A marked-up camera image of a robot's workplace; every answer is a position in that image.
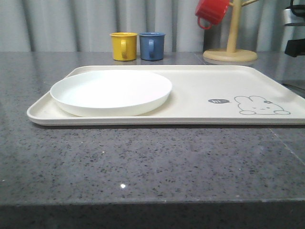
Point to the wooden mug tree stand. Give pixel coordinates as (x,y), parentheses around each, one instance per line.
(231,53)

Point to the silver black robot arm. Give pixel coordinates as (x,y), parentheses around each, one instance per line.
(293,16)

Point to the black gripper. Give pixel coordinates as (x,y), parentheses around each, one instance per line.
(295,48)

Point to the blue enamel mug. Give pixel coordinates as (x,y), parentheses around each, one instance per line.
(152,46)

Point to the beige rabbit serving tray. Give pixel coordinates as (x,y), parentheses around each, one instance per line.
(201,95)

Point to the yellow enamel mug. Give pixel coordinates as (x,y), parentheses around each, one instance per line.
(124,46)

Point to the white round plate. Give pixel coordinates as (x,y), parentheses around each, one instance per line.
(111,93)

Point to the red enamel mug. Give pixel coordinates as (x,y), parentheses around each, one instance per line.
(212,11)

